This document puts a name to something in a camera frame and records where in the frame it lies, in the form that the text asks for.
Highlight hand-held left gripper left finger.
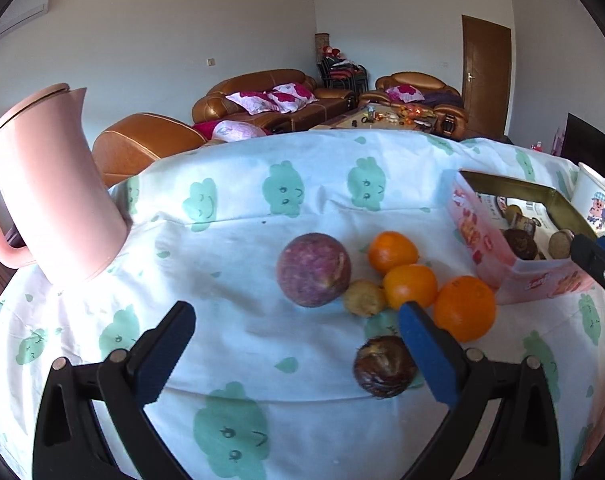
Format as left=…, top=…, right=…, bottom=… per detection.
left=32, top=301, right=197, bottom=480

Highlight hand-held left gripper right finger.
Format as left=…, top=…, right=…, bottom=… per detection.
left=397, top=301, right=576, bottom=480

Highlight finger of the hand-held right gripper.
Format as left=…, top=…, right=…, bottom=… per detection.
left=571, top=232, right=605, bottom=333

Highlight dark brown passion fruit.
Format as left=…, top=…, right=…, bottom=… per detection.
left=353, top=336, right=418, bottom=400

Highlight orange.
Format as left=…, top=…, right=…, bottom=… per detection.
left=433, top=275, right=497, bottom=343
left=367, top=230, right=420, bottom=276
left=383, top=263, right=439, bottom=311

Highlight small yellow-brown fruit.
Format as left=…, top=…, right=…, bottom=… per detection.
left=343, top=280, right=387, bottom=318

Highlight pink tin box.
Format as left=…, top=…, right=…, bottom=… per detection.
left=445, top=170, right=603, bottom=306

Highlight large purple passion fruit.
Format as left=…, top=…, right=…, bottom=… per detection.
left=276, top=232, right=353, bottom=309

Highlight person's right hand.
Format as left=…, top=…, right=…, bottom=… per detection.
left=577, top=385, right=605, bottom=468

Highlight round tan fruit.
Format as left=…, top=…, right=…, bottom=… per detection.
left=547, top=229, right=576, bottom=260

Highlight white cartoon mug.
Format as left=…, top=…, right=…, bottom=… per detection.
left=570, top=162, right=605, bottom=233

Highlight cloud-print tablecloth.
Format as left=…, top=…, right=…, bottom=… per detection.
left=0, top=130, right=605, bottom=480

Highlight black television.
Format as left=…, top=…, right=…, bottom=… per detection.
left=563, top=113, right=605, bottom=181

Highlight pink electric kettle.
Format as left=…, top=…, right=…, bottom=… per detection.
left=0, top=83, right=133, bottom=286

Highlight brown leather armchair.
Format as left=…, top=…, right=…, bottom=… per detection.
left=91, top=112, right=223, bottom=188
left=359, top=72, right=469, bottom=138

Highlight brown wooden door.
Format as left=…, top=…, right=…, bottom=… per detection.
left=461, top=14, right=512, bottom=142

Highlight purple cloth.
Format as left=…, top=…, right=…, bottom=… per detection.
left=423, top=91, right=461, bottom=107

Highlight pale pink cushion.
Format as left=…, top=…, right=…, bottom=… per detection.
left=212, top=120, right=268, bottom=142

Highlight wooden coffee table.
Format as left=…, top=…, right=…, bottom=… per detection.
left=310, top=104, right=441, bottom=134

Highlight white pink flower pillow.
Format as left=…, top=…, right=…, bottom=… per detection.
left=267, top=82, right=317, bottom=113
left=385, top=85, right=426, bottom=104
left=226, top=91, right=279, bottom=115

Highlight long brown leather sofa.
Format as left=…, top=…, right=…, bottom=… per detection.
left=191, top=69, right=358, bottom=136

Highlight stacked dark chairs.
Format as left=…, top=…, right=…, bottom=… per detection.
left=319, top=55, right=368, bottom=93

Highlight white air conditioner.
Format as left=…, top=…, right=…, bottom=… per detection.
left=0, top=0, right=50, bottom=46

